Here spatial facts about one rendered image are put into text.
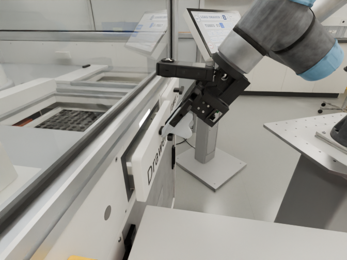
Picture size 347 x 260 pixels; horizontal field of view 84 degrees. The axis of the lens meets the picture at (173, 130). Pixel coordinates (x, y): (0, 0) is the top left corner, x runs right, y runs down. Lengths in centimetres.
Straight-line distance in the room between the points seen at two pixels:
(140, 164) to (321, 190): 72
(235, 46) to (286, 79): 338
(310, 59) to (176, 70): 23
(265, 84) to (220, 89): 323
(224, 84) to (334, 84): 376
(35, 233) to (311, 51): 44
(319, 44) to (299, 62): 4
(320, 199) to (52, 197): 86
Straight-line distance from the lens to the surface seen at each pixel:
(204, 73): 38
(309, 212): 99
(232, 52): 36
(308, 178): 93
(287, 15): 38
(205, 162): 174
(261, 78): 357
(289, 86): 379
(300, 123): 97
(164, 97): 61
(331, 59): 44
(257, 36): 36
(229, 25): 147
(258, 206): 157
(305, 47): 41
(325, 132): 88
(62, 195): 23
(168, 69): 39
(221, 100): 40
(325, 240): 53
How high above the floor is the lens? 113
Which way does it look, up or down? 29 degrees down
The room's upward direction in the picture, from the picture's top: straight up
